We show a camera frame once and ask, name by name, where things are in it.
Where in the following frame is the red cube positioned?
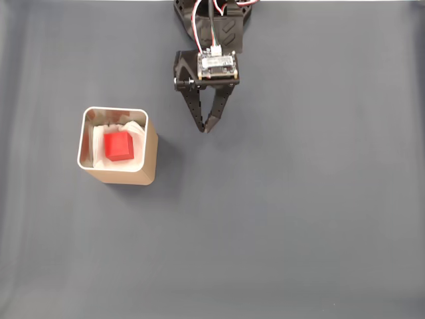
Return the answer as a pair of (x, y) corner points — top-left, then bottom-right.
(103, 130), (135, 163)

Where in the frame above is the tan metal box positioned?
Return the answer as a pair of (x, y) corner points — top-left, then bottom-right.
(76, 106), (159, 185)

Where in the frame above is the white tissue padding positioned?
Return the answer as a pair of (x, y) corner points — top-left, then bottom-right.
(88, 120), (147, 169)

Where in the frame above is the bare camera circuit board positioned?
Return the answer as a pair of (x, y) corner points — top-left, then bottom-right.
(196, 51), (240, 81)

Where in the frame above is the red white black servo wire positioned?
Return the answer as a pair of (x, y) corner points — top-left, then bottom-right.
(215, 0), (260, 17)
(191, 0), (205, 53)

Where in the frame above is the black camera cable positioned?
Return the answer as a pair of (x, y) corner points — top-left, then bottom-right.
(206, 0), (222, 51)

